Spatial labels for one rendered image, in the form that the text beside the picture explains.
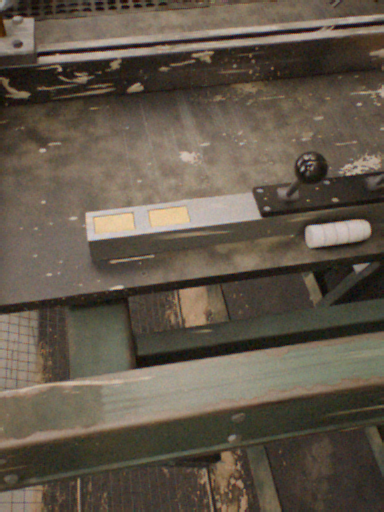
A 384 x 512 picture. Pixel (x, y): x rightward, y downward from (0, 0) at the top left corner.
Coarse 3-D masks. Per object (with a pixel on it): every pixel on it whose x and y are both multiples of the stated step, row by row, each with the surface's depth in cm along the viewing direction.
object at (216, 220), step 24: (96, 216) 72; (144, 216) 72; (192, 216) 72; (216, 216) 72; (240, 216) 72; (288, 216) 72; (312, 216) 73; (336, 216) 74; (360, 216) 75; (96, 240) 69; (120, 240) 70; (144, 240) 71; (168, 240) 72; (192, 240) 73; (216, 240) 73; (240, 240) 74
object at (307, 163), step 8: (312, 152) 62; (296, 160) 63; (304, 160) 62; (312, 160) 61; (320, 160) 61; (296, 168) 62; (304, 168) 61; (312, 168) 61; (320, 168) 61; (328, 168) 62; (296, 176) 63; (304, 176) 62; (312, 176) 61; (320, 176) 62; (296, 184) 67; (312, 184) 63; (280, 192) 72; (288, 192) 71; (296, 192) 72; (280, 200) 72; (288, 200) 72
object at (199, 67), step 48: (0, 0) 85; (0, 48) 85; (48, 48) 92; (96, 48) 93; (144, 48) 93; (192, 48) 93; (240, 48) 94; (288, 48) 95; (336, 48) 97; (0, 96) 92; (48, 96) 94; (96, 96) 96
